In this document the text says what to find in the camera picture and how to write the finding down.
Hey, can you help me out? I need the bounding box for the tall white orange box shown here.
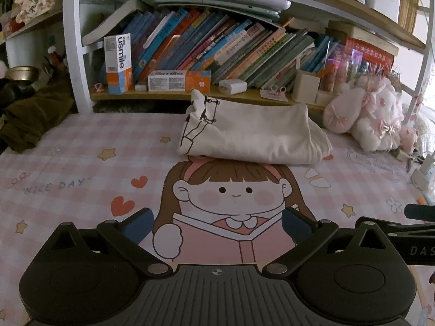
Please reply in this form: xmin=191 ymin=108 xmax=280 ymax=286
xmin=104 ymin=33 xmax=133 ymax=95

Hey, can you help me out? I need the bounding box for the white bookshelf frame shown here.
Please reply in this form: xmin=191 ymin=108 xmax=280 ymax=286
xmin=63 ymin=0 xmax=435 ymax=126

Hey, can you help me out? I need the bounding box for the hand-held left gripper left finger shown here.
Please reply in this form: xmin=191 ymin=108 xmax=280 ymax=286
xmin=44 ymin=208 xmax=172 ymax=277

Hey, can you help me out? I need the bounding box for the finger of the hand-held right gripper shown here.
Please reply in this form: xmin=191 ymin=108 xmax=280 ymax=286
xmin=404 ymin=204 xmax=435 ymax=220
xmin=355 ymin=217 xmax=435 ymax=242

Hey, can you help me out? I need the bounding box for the olive brown cloth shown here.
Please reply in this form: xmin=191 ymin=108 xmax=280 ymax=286
xmin=0 ymin=80 xmax=79 ymax=153

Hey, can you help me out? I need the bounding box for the pink checked cartoon mat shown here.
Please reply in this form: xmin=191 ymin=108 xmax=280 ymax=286
xmin=0 ymin=112 xmax=435 ymax=326

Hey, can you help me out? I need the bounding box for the row of books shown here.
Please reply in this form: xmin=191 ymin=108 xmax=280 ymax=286
xmin=82 ymin=0 xmax=340 ymax=89

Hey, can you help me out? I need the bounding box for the flat white orange box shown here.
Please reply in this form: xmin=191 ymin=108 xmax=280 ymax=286
xmin=148 ymin=70 xmax=211 ymax=92

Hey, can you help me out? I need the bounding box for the brass bowl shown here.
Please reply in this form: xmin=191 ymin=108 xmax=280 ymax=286
xmin=5 ymin=66 xmax=39 ymax=81

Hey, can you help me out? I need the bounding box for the cream pen holder box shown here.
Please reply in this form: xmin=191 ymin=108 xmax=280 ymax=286
xmin=292 ymin=70 xmax=322 ymax=104

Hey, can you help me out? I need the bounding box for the wicker basket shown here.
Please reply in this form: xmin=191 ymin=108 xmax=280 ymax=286
xmin=397 ymin=0 xmax=422 ymax=35

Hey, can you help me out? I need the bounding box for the cream t-shirt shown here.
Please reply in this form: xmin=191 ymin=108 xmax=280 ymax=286
xmin=177 ymin=89 xmax=334 ymax=165

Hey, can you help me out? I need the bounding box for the small white charger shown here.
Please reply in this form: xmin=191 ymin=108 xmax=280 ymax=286
xmin=218 ymin=79 xmax=247 ymax=95

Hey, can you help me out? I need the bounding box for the red gift box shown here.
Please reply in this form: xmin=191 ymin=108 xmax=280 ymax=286
xmin=343 ymin=36 xmax=395 ymax=72

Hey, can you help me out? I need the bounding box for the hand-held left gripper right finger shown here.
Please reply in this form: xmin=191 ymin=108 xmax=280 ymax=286
xmin=262 ymin=206 xmax=391 ymax=275

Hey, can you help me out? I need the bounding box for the pink white plush toy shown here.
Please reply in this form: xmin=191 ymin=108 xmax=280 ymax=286
xmin=322 ymin=75 xmax=418 ymax=153

